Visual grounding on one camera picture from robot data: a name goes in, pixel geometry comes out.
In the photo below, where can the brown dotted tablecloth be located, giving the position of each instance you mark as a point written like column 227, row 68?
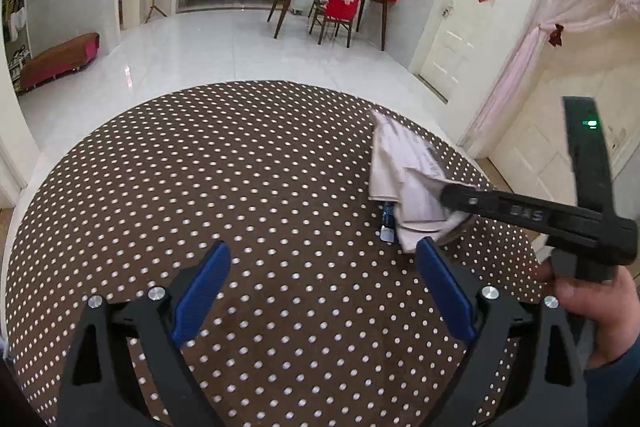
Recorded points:
column 250, row 182

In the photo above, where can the person's right forearm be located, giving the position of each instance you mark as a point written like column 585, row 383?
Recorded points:
column 615, row 392

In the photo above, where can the red shirt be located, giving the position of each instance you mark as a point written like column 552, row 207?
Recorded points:
column 345, row 2

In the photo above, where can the wooden coat stand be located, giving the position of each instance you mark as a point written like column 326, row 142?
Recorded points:
column 155, row 4

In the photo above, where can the small blue tube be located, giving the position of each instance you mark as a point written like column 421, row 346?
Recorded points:
column 387, row 222

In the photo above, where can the red curtain tieback bow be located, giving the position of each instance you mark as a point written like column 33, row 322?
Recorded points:
column 556, row 36

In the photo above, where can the pink lace curtain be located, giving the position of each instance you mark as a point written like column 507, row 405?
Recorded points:
column 515, row 77

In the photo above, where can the person's right hand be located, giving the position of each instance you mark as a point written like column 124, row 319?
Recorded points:
column 610, row 312

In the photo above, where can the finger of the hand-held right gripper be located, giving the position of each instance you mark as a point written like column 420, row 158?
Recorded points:
column 500, row 207

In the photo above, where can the red upholstered bench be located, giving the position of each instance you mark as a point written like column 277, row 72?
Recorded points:
column 60, row 59

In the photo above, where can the white shelf rack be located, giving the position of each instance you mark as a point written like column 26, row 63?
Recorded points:
column 15, row 42

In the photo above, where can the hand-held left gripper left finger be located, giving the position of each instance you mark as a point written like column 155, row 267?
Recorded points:
column 200, row 297

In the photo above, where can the white door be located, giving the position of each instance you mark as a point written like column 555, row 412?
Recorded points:
column 455, row 42

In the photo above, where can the wooden chair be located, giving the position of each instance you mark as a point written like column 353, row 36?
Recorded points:
column 330, row 27

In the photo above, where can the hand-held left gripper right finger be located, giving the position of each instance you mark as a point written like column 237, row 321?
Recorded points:
column 445, row 292

